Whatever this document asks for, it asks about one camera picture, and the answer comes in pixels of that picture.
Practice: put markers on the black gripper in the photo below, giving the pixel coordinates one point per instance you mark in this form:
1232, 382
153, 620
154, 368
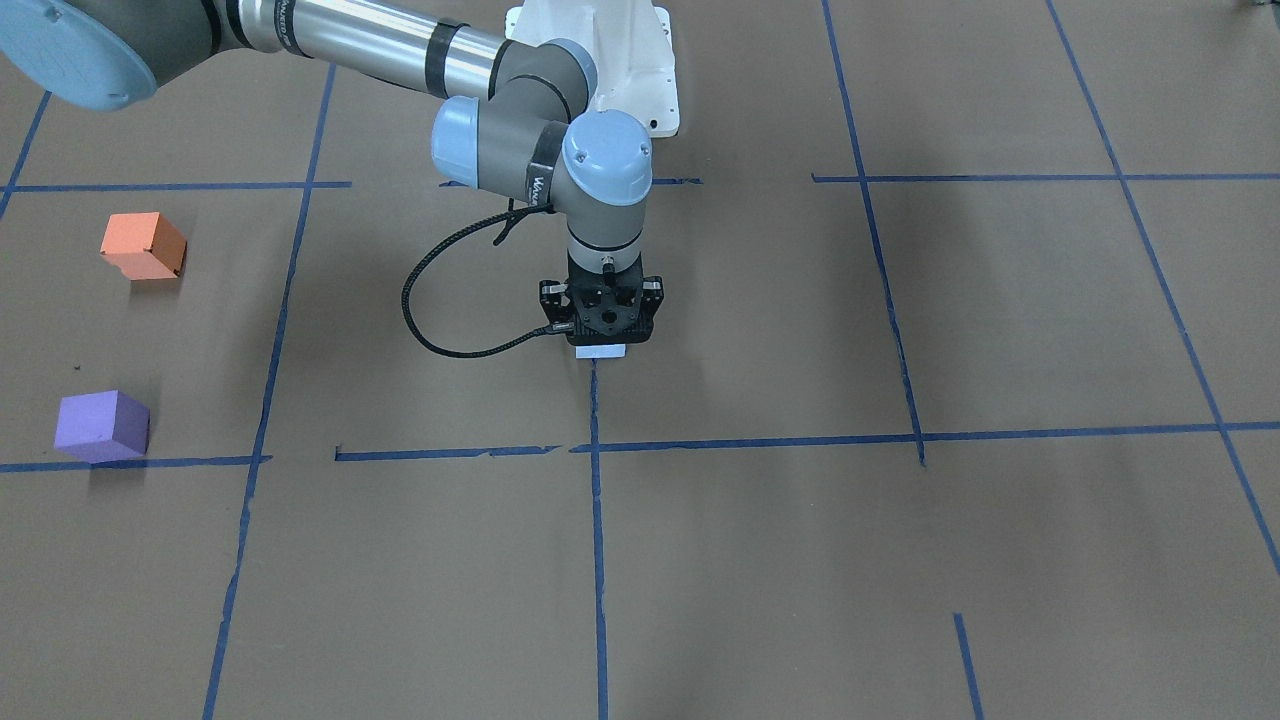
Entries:
551, 297

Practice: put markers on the light blue foam block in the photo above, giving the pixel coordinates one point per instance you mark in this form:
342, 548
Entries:
596, 352

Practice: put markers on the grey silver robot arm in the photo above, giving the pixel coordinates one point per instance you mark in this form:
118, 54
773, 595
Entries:
515, 120

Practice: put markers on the orange foam block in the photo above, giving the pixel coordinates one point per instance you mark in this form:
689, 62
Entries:
144, 246

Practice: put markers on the purple foam block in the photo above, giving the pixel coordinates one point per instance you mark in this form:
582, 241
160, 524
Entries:
105, 426

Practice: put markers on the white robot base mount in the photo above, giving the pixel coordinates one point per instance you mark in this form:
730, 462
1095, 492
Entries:
632, 48

